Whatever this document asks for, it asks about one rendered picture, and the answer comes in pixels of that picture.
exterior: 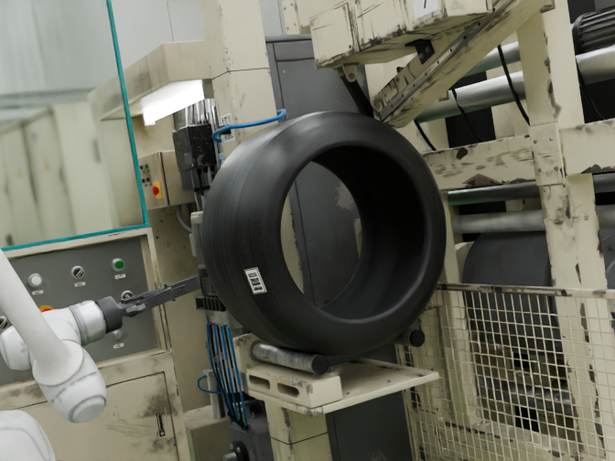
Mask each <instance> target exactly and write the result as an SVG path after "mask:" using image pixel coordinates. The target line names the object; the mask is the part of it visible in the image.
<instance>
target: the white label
mask: <svg viewBox="0 0 615 461"><path fill-rule="evenodd" d="M244 271H245V274H246V276H247V279H248V281H249V284H250V286H251V288H252V291H253V293H254V295H255V294H260V293H265V292H266V289H265V286H264V282H263V280H262V277H261V275H260V273H259V271H258V268H257V267H255V268H251V269H246V270H244Z"/></svg>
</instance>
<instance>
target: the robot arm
mask: <svg viewBox="0 0 615 461"><path fill-rule="evenodd" d="M199 289H200V282H199V279H198V276H193V277H190V278H189V279H186V280H183V281H180V282H177V283H175V284H171V285H167V284H164V288H162V287H160V288H159V289H156V290H153V291H150V292H147V293H144V294H141V295H136V296H133V297H130V298H125V299H122V300H121V303H119V304H117V303H116V302H115V300H114V299H113V298H112V297H111V296H108V297H105V298H103V299H100V300H97V301H95V302H93V301H92V300H91V301H90V300H88V301H87V302H84V303H79V304H77V305H75V306H70V307H67V308H63V309H54V310H49V311H46V312H43V313H40V311H39V310H38V307H37V306H36V304H35V303H34V301H33V299H32V298H31V296H30V295H29V293H28V292H27V289H26V288H25V287H24V286H23V284H22V282H21V281H20V279H19V278H18V276H17V274H16V272H15V271H14V269H13V268H12V266H11V264H10V263H9V261H8V260H7V259H6V257H5V255H4V254H3V252H2V251H1V249H0V308H1V309H2V311H3V312H4V314H5V315H6V317H7V318H8V320H9V321H10V323H11V324H12V325H13V326H11V327H10V328H8V329H7V330H5V331H4V332H3V333H2V334H1V337H0V350H1V353H2V356H3V358H4V360H5V363H6V365H7V366H8V368H9V369H12V370H31V369H33V375H34V378H35V379H36V381H37V383H38V386H39V388H40V389H41V391H42V393H43V394H44V396H45V398H46V399H47V401H48V402H50V403H51V405H52V406H53V408H54V409H55V411H56V412H57V413H58V414H59V415H60V416H61V417H63V418H64V419H66V420H67V421H69V422H72V423H87V422H89V421H91V420H92V419H94V418H95V417H97V416H98V415H99V414H100V413H101V412H102V410H103V408H104V406H105V404H106V400H107V392H106V387H105V383H104V380H103V377H102V375H101V373H100V372H99V371H98V369H97V366H96V364H95V363H94V361H93V359H92V357H91V356H90V354H89V353H88V352H87V351H86V350H85V349H84V348H82V346H86V345H88V344H90V343H92V342H95V341H97V340H100V339H103V338H104V337H105V333H106V334H108V333H110V332H113V331H115V330H117V329H120V328H122V326H123V321H122V319H123V316H129V317H132V316H136V315H137V314H142V313H144V312H145V311H146V310H148V309H151V308H153V307H156V306H159V305H162V304H164V303H166V302H168V301H171V300H172V301H176V299H175V298H176V297H179V296H182V295H185V294H188V293H191V292H193V291H196V290H199ZM0 461H56V459H55V456H54V453H53V450H52V447H51V445H50V442H49V440H48V438H47V436H46V434H45V433H44V431H43V429H42V428H41V426H40V425H39V423H38V422H37V420H36V419H35V418H33V417H31V416H30V415H29V414H27V413H25V412H23V411H1V412H0Z"/></svg>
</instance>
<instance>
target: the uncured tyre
mask: <svg viewBox="0 0 615 461"><path fill-rule="evenodd" d="M310 161H311V162H314V163H317V164H319V165H321V166H324V167H325V168H327V169H328V170H329V171H331V172H332V173H333V174H334V175H336V176H337V177H338V178H339V179H340V180H341V181H342V182H343V184H344V185H345V186H346V188H347V189H348V190H349V192H350V193H351V195H352V197H353V199H354V201H355V203H356V206H357V209H358V211H359V214H360V218H361V230H362V243H361V255H360V259H359V261H358V264H357V267H356V270H355V272H354V274H353V276H352V278H351V279H350V281H349V282H348V284H347V285H346V286H345V288H344V289H343V290H342V291H341V292H340V293H339V294H338V295H337V296H336V297H335V298H334V299H332V300H331V301H329V302H328V303H326V304H325V305H323V306H321V307H317V306H315V305H314V304H313V303H311V302H310V301H309V300H308V299H307V298H306V297H305V296H304V295H303V293H302V292H301V291H300V290H299V288H298V287H297V285H296V283H295V282H294V280H293V278H292V276H291V274H290V272H289V271H288V268H287V266H286V261H285V257H284V254H283V249H282V242H281V219H282V213H283V208H284V205H285V201H286V197H287V194H288V192H289V189H290V188H291V186H292V184H293V183H294V181H295V179H296V178H297V176H298V174H299V173H300V172H301V171H302V169H303V168H304V167H305V166H306V165H307V164H308V163H309V162H310ZM446 246H447V224H446V216H445V210H444V205H443V201H442V198H441V195H440V192H439V189H438V186H437V182H436V180H435V178H434V176H433V174H432V172H431V170H430V168H429V167H428V165H427V163H426V161H425V159H424V158H423V157H422V156H421V155H420V154H419V152H418V151H417V150H416V149H415V147H414V146H413V145H412V144H411V143H410V142H409V141H408V140H407V139H406V138H405V137H404V136H403V135H401V134H400V133H399V132H397V131H396V130H395V129H394V128H393V127H391V126H389V125H388V124H386V123H383V122H381V121H379V120H377V119H374V118H372V117H370V116H367V115H363V114H359V113H352V112H346V111H322V112H315V113H309V114H306V115H303V116H299V117H297V118H294V119H291V120H288V121H284V122H281V123H277V124H274V125H271V126H268V127H266V128H265V129H263V130H261V131H259V132H257V133H255V134H253V135H252V136H250V137H249V138H247V139H246V140H245V141H243V142H242V143H241V144H240V145H239V146H238V147H237V148H236V149H235V150H234V151H233V152H232V153H231V154H230V155H229V157H228V158H227V159H226V161H225V162H224V163H223V165H222V166H221V168H220V170H219V171H218V173H217V175H216V177H215V178H214V179H213V181H212V184H211V186H210V190H209V192H208V195H207V197H206V201H205V205H204V209H203V213H202V220H201V248H202V254H203V260H204V263H205V267H206V270H207V273H208V276H209V278H210V282H211V284H212V286H213V288H214V290H215V292H216V294H217V296H218V297H219V298H220V300H221V302H222V303H223V305H224V306H225V307H226V309H227V310H228V311H229V312H230V313H231V315H232V316H233V317H234V318H235V319H236V320H237V321H238V322H239V323H240V324H241V325H242V326H243V327H245V328H246V329H247V330H248V331H250V332H251V333H253V334H254V335H256V336H257V337H259V338H260V339H262V340H264V341H266V342H269V343H271V344H274V345H276V346H279V347H282V348H291V349H295V350H300V351H305V352H309V353H314V354H319V355H322V356H330V357H334V356H337V355H350V356H352V355H357V354H361V353H364V352H367V351H370V350H372V349H375V348H379V347H381V346H383V345H385V344H387V343H389V342H390V341H392V340H394V339H395V338H397V337H399V336H400V335H401V334H402V333H404V332H405V331H406V330H407V329H408V328H409V327H410V326H411V325H412V324H413V323H414V322H415V321H416V320H417V319H418V318H419V316H420V315H421V314H422V312H423V311H424V309H425V308H426V306H427V304H428V303H429V301H430V299H431V297H432V295H433V293H434V292H435V290H436V288H437V284H438V281H439V278H440V275H441V272H442V269H443V264H444V260H445V254H446ZM255 267H257V268H258V271H259V273H260V275H261V277H262V280H263V282H264V286H265V289H266V292H265V293H260V294H255V295H254V293H253V291H252V288H251V286H250V284H249V281H248V279H247V276H246V274H245V271H244V270H246V269H251V268H255Z"/></svg>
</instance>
